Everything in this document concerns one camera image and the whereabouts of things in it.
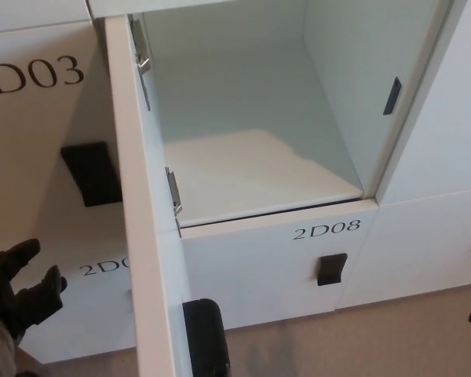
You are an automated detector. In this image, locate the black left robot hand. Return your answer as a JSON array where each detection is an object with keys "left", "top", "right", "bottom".
[{"left": 0, "top": 238, "right": 68, "bottom": 346}]

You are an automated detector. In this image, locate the white door below 2D03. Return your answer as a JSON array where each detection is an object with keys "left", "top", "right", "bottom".
[{"left": 0, "top": 229, "right": 142, "bottom": 364}]

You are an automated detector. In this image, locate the white door beside 2D08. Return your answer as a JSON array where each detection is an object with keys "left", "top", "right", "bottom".
[{"left": 334, "top": 186, "right": 471, "bottom": 312}]

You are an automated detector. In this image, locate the open white cabinet door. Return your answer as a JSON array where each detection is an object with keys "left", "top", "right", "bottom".
[{"left": 104, "top": 13, "right": 233, "bottom": 377}]

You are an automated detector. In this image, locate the white door marked 2D03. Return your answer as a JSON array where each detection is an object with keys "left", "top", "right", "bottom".
[{"left": 0, "top": 19, "right": 123, "bottom": 260}]

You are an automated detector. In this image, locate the metal door hinge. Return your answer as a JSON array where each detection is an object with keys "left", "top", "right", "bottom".
[
  {"left": 130, "top": 18, "right": 153, "bottom": 112},
  {"left": 164, "top": 167, "right": 183, "bottom": 232}
]

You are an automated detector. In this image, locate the plain white cabinet door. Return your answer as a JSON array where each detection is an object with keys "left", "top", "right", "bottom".
[{"left": 376, "top": 0, "right": 471, "bottom": 206}]

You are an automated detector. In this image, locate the black lock on open door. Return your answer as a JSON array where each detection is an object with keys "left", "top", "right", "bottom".
[{"left": 181, "top": 298, "right": 231, "bottom": 377}]

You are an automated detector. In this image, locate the white door marked 2D08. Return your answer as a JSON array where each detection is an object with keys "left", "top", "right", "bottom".
[{"left": 179, "top": 203, "right": 379, "bottom": 331}]

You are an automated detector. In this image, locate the white door above 2D03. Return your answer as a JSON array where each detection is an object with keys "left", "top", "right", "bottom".
[{"left": 0, "top": 0, "right": 94, "bottom": 37}]

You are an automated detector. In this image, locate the white locker cabinet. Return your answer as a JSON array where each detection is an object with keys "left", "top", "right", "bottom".
[{"left": 0, "top": 0, "right": 471, "bottom": 364}]

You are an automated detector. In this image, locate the black latch strike plate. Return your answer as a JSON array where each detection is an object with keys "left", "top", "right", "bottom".
[{"left": 382, "top": 76, "right": 403, "bottom": 116}]

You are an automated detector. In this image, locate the black handle of 2D03 door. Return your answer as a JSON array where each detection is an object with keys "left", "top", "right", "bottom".
[{"left": 60, "top": 141, "right": 123, "bottom": 208}]

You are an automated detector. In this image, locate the black handle of 2D08 door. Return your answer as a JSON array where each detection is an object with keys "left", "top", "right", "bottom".
[{"left": 316, "top": 253, "right": 349, "bottom": 287}]

